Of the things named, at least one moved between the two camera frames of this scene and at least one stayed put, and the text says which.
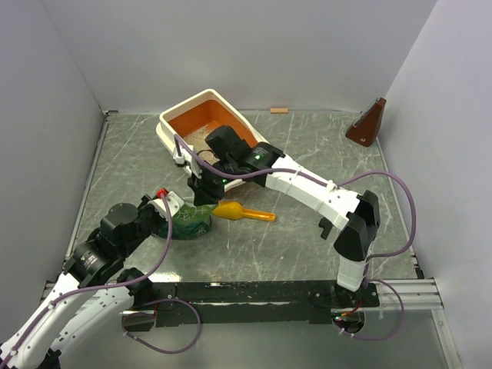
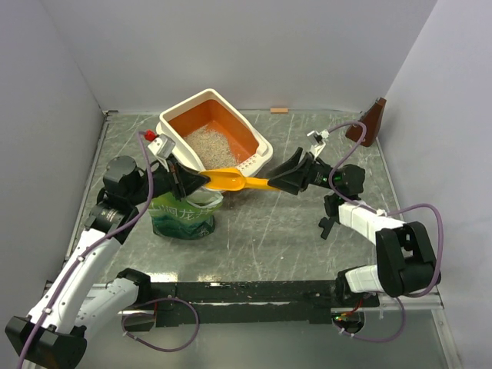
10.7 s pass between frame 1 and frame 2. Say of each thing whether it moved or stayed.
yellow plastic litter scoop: moved
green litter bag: stayed
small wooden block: stayed
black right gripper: moved
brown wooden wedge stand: stayed
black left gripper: moved
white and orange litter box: stayed
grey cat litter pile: stayed
